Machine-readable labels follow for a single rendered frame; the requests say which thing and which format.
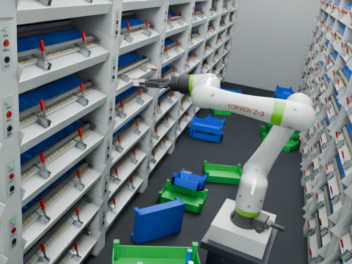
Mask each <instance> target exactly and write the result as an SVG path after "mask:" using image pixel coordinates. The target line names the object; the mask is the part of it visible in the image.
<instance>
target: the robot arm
mask: <svg viewBox="0 0 352 264"><path fill-rule="evenodd" d="M133 86H145V87H151V88H158V89H163V88H168V87H170V89H171V91H173V92H179V93H181V94H184V97H186V94H191V100H192V103H193V104H194V105H195V106H197V107H199V108H207V109H215V110H220V111H226V112H231V113H236V114H240V115H244V116H248V117H251V118H254V119H257V120H260V121H263V122H266V123H269V124H273V127H272V128H271V130H270V131H269V133H268V134H267V136H266V138H265V139H264V141H263V142H262V144H261V145H260V146H259V148H258V149H257V150H256V152H255V153H254V154H253V155H252V156H251V158H250V159H249V160H248V161H247V162H246V163H245V164H244V166H243V168H242V172H241V177H240V182H239V187H238V192H237V196H236V201H235V208H234V210H233V211H232V212H231V214H230V220H231V222H232V223H233V224H234V225H236V226H237V227H239V228H242V229H247V230H252V229H254V230H255V231H256V232H257V233H259V234H261V232H263V231H264V230H265V229H269V228H270V227H273V228H275V229H277V230H280V231H282V232H283V231H284V227H282V226H280V225H278V224H275V223H273V220H271V219H270V218H269V217H270V216H269V215H267V214H264V213H262V212H261V210H262V206H263V202H264V200H265V196H266V191H267V187H268V180H267V178H268V174H269V172H270V170H271V168H272V166H273V164H274V162H275V160H276V159H277V157H278V155H279V153H280V152H281V150H282V149H283V147H284V146H285V144H286V143H287V142H288V140H289V139H290V137H291V136H292V135H293V133H294V132H295V131H305V130H308V129H309V128H311V127H312V126H313V124H314V122H315V119H316V115H315V111H314V109H313V108H312V107H313V105H312V101H311V99H310V98H309V97H308V96H307V95H305V94H303V93H294V94H292V95H290V96H289V97H288V98H287V99H286V100H283V99H279V98H270V97H261V96H252V95H245V94H239V93H235V92H230V91H226V90H222V89H220V81H219V79H218V77H217V76H216V75H214V74H212V73H206V74H198V75H192V74H185V73H184V74H181V75H180V76H172V77H171V79H169V78H167V79H148V80H147V79H140V80H133Z"/></svg>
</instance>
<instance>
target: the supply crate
mask: <svg viewBox="0 0 352 264"><path fill-rule="evenodd" d="M188 249H192V256H191V261H192V262H193V263H194V264H200V260H199V256H198V253H197V249H198V243H197V242H192V246H191V247H168V246H133V245H119V239H114V242H113V255H112V264H137V263H138V262H142V264H185V259H186V253H187V250H188Z"/></svg>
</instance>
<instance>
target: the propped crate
mask: <svg viewBox="0 0 352 264"><path fill-rule="evenodd" d="M181 171H184V168H182V169H181ZM180 174H181V172H179V173H178V174H176V173H173V177H172V182H171V184H173V185H176V186H180V187H183V188H187V189H191V190H195V191H200V189H201V188H202V187H203V186H204V185H205V182H206V178H207V174H204V177H202V176H199V175H194V174H192V176H191V180H190V181H188V180H185V179H180Z"/></svg>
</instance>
